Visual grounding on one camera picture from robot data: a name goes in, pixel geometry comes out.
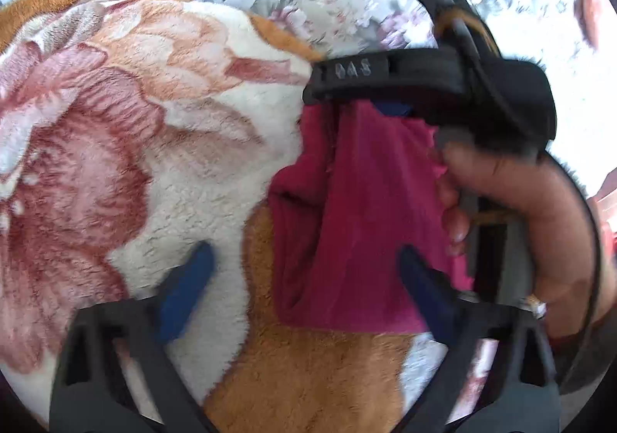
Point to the person's right forearm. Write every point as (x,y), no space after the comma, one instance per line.
(596,365)

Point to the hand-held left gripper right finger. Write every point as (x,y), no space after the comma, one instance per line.
(429,298)

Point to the floral fleece blanket orange border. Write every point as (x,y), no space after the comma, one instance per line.
(144,148)

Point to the reddish brown object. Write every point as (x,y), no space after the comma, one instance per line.
(588,13)

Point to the person's right hand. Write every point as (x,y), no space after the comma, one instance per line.
(559,240)

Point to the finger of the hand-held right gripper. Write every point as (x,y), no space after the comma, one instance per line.
(385,71)

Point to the red sweater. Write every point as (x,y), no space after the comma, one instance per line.
(366,220)

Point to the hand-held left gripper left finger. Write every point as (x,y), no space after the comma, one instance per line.
(185,293)

